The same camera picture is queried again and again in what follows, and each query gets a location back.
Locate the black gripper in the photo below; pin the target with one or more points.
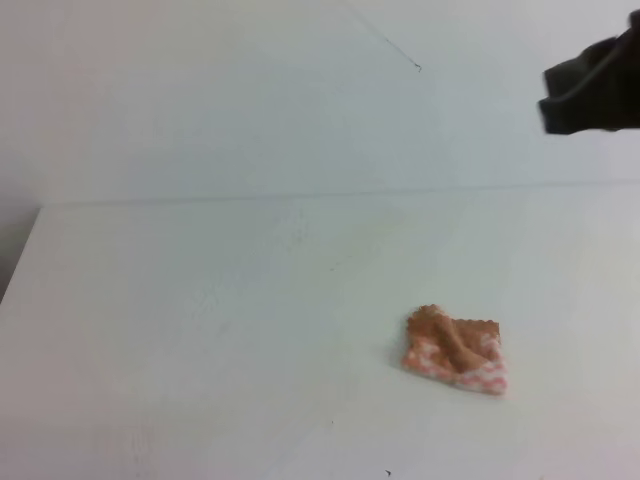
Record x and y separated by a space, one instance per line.
598 89

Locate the brown stained pink rag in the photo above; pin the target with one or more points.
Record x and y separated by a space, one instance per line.
465 354

